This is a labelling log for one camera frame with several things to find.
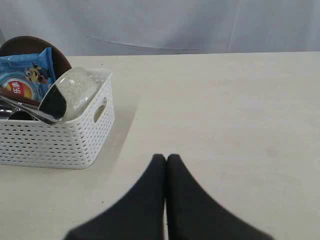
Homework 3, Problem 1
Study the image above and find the white perforated plastic basket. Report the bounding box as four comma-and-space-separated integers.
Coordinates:
0, 68, 115, 169

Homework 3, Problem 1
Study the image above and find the speckled white bowl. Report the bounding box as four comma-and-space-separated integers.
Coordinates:
38, 67, 99, 122

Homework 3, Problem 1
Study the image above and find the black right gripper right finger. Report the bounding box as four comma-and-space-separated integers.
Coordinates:
165, 154, 272, 240

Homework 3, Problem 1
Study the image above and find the grey backdrop curtain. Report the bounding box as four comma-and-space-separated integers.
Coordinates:
0, 0, 320, 56

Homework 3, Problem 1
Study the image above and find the brown round plate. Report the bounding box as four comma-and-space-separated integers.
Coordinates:
0, 36, 72, 79

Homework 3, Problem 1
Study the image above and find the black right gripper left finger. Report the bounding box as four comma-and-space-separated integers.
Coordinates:
65, 154, 166, 240

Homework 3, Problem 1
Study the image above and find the silver metal fork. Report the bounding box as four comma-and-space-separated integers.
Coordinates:
0, 95, 62, 126

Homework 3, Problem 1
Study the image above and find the silver metal cup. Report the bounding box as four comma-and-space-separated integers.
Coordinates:
7, 111, 34, 121

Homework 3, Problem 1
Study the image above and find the blue chips snack bag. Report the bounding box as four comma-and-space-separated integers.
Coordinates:
0, 47, 56, 102

